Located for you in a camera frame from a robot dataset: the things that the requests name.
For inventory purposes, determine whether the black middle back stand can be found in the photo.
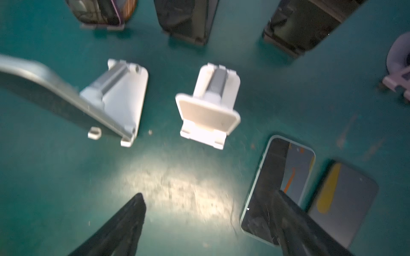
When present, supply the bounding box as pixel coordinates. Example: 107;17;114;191
162;30;208;46

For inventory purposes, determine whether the white stand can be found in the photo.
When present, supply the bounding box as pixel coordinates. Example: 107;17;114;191
80;59;148;148
175;63;241;150

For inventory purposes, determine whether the round wooden phone stand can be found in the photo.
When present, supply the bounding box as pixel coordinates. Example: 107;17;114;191
82;1;138;31

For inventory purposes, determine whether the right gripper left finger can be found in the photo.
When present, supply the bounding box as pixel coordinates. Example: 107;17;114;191
70;193;146;256

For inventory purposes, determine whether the lilac small phone stand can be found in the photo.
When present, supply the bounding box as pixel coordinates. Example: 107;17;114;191
381;32;410;103

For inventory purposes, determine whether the purple-edged phone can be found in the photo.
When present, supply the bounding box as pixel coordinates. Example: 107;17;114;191
65;0;124;26

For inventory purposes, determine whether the silver phone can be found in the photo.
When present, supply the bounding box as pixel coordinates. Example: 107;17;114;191
1;54;135;140
240;135;316;246

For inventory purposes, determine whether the black stand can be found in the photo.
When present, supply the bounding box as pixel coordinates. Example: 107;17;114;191
262;16;304;59
162;30;208;46

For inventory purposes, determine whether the black right back stand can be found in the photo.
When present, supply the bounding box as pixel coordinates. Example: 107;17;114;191
262;16;304;59

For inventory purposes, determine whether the black phone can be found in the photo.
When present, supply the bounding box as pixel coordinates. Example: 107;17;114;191
154;0;219;40
272;1;365;53
307;160;379;248

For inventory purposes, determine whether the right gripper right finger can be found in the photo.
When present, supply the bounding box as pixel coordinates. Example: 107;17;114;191
272;191;352;256

